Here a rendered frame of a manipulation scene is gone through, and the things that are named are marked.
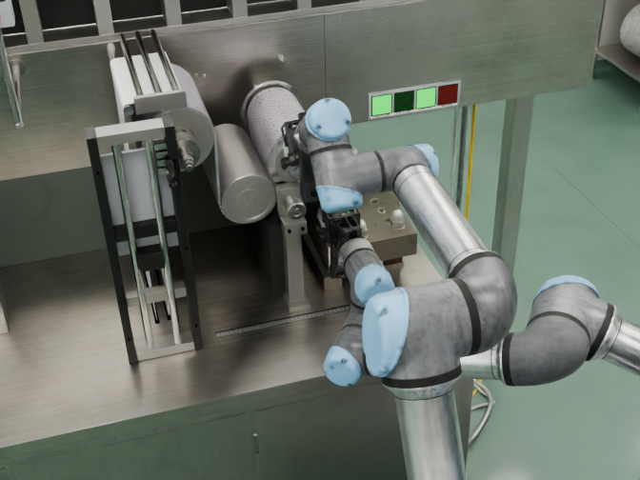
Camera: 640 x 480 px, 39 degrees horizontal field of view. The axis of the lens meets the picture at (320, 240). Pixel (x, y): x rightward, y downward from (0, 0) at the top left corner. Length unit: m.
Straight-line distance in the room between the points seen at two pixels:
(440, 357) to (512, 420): 1.86
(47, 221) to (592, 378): 1.94
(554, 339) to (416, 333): 0.43
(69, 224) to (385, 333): 1.23
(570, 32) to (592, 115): 2.61
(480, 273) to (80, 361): 1.00
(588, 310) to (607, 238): 2.35
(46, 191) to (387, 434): 0.99
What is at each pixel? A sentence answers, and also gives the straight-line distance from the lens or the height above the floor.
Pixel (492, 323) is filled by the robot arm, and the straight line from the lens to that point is 1.30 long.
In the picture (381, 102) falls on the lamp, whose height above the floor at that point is 1.19.
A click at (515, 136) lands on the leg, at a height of 0.93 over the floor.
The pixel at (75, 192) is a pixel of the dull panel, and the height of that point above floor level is 1.07.
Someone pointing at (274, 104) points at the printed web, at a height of 1.31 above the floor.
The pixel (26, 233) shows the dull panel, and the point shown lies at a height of 0.98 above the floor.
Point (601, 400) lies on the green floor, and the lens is 3.25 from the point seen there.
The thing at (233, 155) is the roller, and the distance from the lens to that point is 2.01.
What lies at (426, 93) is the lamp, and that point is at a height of 1.20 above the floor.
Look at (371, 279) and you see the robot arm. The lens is 1.75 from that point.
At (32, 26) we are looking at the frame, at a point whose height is 1.49.
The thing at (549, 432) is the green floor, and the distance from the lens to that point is 3.10.
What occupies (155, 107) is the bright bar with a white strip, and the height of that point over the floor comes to 1.43.
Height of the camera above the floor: 2.19
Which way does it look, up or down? 34 degrees down
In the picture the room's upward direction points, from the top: 2 degrees counter-clockwise
